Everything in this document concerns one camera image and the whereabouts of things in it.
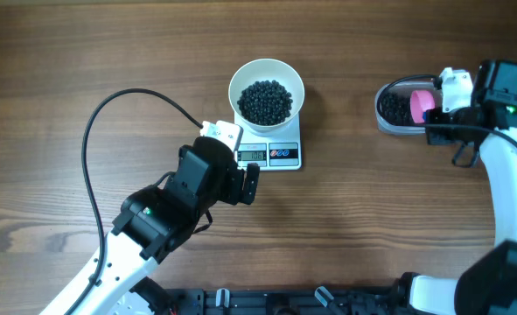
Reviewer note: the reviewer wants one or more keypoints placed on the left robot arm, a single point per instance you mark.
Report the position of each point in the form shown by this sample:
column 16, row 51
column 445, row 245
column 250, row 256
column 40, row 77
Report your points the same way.
column 156, row 220

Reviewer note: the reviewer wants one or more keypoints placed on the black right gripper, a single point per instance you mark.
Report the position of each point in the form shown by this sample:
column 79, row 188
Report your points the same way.
column 436, row 136

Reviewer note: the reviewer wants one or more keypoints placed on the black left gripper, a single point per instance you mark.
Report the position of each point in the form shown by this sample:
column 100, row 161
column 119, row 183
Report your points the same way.
column 235, row 181

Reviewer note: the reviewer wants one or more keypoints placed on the white digital kitchen scale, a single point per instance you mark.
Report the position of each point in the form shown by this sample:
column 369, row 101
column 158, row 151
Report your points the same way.
column 276, row 150

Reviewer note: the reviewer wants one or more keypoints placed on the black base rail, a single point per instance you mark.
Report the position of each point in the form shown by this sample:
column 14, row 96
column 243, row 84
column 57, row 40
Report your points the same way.
column 153, row 299

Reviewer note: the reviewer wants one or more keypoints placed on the black beans in bowl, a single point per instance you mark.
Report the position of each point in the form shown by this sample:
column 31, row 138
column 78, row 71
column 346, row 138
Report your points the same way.
column 265, row 103

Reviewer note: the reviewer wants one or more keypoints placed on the pink scoop blue handle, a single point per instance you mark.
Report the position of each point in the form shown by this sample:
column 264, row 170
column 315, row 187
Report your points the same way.
column 420, row 102

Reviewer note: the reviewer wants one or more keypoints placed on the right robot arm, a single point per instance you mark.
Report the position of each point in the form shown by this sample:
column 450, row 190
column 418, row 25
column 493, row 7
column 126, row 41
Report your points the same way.
column 490, row 285

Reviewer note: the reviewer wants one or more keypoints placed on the clear plastic food container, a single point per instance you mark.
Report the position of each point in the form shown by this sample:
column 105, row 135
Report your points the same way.
column 405, row 89

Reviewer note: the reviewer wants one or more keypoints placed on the white round bowl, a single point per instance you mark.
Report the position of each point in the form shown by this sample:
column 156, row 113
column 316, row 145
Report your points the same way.
column 267, row 70

